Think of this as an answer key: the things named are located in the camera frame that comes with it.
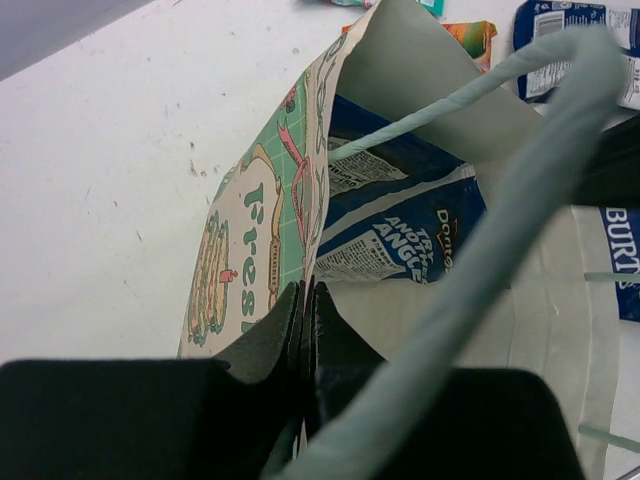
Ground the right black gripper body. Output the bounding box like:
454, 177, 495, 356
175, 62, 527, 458
572, 115, 640, 206

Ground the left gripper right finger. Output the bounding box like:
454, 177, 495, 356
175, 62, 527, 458
301, 282, 585, 480

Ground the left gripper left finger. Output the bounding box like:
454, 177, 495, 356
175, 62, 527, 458
1, 283, 304, 479

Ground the blue green crisps packet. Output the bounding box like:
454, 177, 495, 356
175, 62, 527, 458
600, 207, 639, 323

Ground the green printed paper bag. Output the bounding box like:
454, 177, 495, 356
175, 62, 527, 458
179, 1, 629, 479

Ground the dark blue white snack packet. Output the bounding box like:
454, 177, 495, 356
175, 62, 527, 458
512, 0, 640, 111

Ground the orange snack packet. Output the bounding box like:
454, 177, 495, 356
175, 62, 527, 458
366, 19, 497, 72

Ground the blue silver tortilla chips packet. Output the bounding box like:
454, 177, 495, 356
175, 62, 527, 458
312, 92, 489, 286

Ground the green mint sweets packet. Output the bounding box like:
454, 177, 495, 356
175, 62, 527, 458
299, 0, 449, 16

